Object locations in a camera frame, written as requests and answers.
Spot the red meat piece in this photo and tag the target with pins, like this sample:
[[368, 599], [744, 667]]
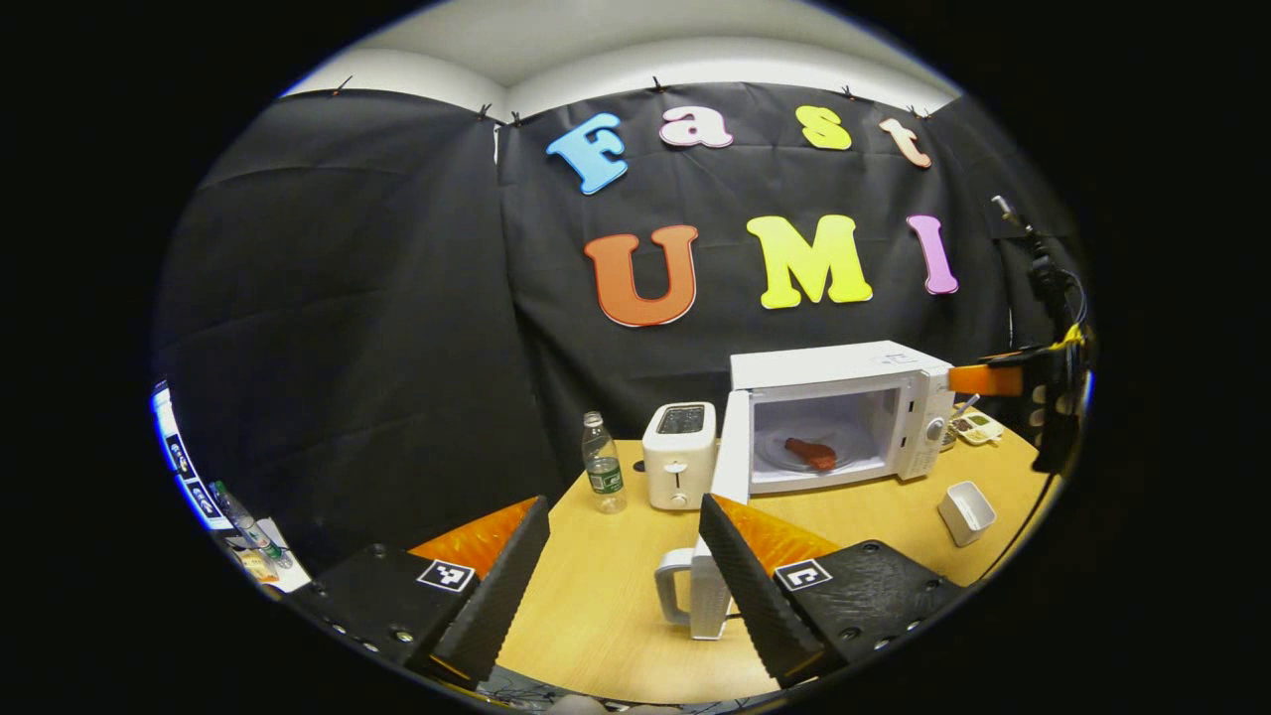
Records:
[[812, 454]]

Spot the glass microwave turntable plate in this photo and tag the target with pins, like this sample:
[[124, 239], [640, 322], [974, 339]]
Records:
[[859, 447]]

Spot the orange packet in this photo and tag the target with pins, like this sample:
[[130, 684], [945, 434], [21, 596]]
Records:
[[258, 566]]

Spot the white microwave oven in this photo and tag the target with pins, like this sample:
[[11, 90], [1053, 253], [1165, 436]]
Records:
[[834, 362]]

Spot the clear plastic water bottle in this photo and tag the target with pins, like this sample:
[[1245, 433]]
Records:
[[604, 472]]

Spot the small kitchen utensil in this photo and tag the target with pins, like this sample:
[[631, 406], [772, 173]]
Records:
[[967, 404]]

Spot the white rectangular tray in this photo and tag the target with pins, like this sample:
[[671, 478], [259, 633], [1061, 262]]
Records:
[[965, 511]]

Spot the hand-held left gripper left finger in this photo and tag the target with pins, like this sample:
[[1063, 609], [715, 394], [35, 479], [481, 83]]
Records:
[[496, 596]]

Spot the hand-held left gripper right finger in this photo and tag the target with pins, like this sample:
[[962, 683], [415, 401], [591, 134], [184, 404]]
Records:
[[765, 606]]

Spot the green capped plastic bottle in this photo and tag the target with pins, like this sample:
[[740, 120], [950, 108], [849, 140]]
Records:
[[246, 521]]

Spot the white toaster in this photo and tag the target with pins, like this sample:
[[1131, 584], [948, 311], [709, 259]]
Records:
[[679, 457]]

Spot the white divided dish of beans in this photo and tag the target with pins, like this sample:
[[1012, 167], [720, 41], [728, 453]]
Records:
[[978, 427]]

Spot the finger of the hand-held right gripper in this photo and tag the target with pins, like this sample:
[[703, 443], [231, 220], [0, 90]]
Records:
[[988, 380]]

